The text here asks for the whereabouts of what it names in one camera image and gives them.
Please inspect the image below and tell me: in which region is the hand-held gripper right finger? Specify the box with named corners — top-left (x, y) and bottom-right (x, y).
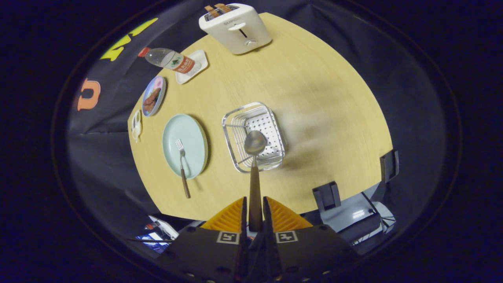
top-left (263, 197), bottom-right (359, 283)

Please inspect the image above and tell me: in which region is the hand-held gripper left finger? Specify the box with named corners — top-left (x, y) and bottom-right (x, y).
top-left (157, 197), bottom-right (249, 283)

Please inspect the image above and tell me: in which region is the metal fork with brown handle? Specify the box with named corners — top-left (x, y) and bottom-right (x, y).
top-left (175, 138), bottom-right (191, 199)

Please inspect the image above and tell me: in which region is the metal spoon with brown handle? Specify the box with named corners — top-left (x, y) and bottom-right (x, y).
top-left (244, 130), bottom-right (268, 232)

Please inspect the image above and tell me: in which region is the white blue floor clutter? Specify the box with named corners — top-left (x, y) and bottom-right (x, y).
top-left (136, 215), bottom-right (179, 253)

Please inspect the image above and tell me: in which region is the black table clamp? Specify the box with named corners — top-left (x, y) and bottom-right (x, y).
top-left (312, 181), bottom-right (341, 212)
top-left (380, 150), bottom-right (400, 183)

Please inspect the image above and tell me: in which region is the light green round plate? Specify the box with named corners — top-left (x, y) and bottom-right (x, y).
top-left (162, 114), bottom-right (208, 180)

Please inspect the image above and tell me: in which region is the white divided sauce dish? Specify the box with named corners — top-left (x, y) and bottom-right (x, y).
top-left (131, 110), bottom-right (142, 143)

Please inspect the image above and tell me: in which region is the blue plate with food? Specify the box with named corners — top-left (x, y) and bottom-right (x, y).
top-left (142, 76), bottom-right (167, 117)

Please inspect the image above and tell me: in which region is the white square coaster tray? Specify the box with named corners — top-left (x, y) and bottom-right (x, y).
top-left (175, 50), bottom-right (209, 85)

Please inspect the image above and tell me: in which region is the clear plastic water bottle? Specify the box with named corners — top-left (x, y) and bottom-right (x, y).
top-left (138, 47), bottom-right (202, 75)

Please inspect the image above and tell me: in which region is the white toaster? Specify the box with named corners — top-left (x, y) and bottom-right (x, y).
top-left (198, 3), bottom-right (272, 55)

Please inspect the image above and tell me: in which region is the metal wire basket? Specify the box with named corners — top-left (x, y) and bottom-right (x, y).
top-left (222, 102), bottom-right (285, 173)

